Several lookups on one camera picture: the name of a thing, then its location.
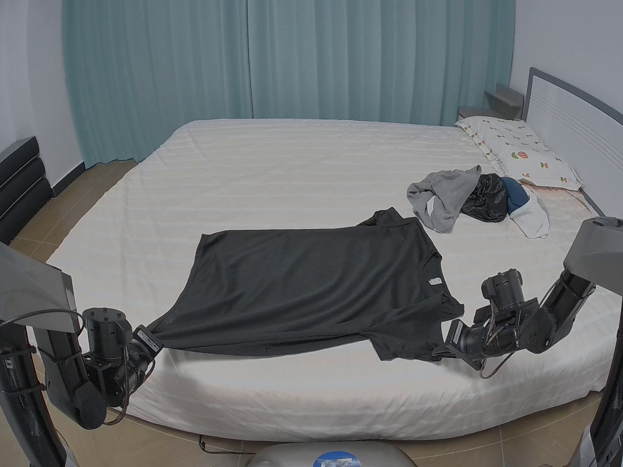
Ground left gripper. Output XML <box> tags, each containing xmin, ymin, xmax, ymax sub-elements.
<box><xmin>121</xmin><ymin>325</ymin><xmax>163</xmax><ymax>383</ymax></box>

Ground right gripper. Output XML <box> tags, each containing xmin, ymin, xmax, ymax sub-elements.
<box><xmin>444</xmin><ymin>320</ymin><xmax>493</xmax><ymax>360</ymax></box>

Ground black T-shirt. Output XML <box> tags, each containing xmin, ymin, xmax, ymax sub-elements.
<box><xmin>146</xmin><ymin>207</ymin><xmax>465</xmax><ymax>363</ymax></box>

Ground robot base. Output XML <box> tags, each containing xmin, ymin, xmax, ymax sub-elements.
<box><xmin>253</xmin><ymin>443</ymin><xmax>412</xmax><ymax>467</ymax></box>

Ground bed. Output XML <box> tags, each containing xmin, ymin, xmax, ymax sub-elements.
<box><xmin>45</xmin><ymin>67</ymin><xmax>623</xmax><ymax>444</ymax></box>

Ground white garment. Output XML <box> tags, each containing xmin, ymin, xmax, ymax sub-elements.
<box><xmin>508</xmin><ymin>190</ymin><xmax>551</xmax><ymax>239</ymax></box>

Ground black shiny garment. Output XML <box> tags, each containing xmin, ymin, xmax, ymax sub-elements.
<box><xmin>461</xmin><ymin>173</ymin><xmax>509</xmax><ymax>223</ymax></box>

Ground grey garment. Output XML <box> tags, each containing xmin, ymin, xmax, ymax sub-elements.
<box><xmin>407</xmin><ymin>165</ymin><xmax>483</xmax><ymax>234</ymax></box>

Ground dark blue garment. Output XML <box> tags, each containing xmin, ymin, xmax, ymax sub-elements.
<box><xmin>501</xmin><ymin>177</ymin><xmax>531</xmax><ymax>215</ymax></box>

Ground white printed pillow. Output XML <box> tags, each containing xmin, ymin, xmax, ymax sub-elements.
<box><xmin>455</xmin><ymin>116</ymin><xmax>584</xmax><ymax>192</ymax></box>

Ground black chest of drawers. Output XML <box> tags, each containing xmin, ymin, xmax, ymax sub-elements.
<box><xmin>0</xmin><ymin>137</ymin><xmax>53</xmax><ymax>247</ymax></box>

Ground grey bedside table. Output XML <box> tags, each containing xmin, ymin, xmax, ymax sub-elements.
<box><xmin>458</xmin><ymin>83</ymin><xmax>525</xmax><ymax>121</ymax></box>

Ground blue-green curtain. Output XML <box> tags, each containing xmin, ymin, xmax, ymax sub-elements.
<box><xmin>61</xmin><ymin>0</ymin><xmax>254</xmax><ymax>169</ymax></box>
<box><xmin>246</xmin><ymin>0</ymin><xmax>517</xmax><ymax>127</ymax></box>

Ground black cable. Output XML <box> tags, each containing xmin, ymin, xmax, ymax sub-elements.
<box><xmin>0</xmin><ymin>309</ymin><xmax>84</xmax><ymax>339</ymax></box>
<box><xmin>197</xmin><ymin>435</ymin><xmax>256</xmax><ymax>456</ymax></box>

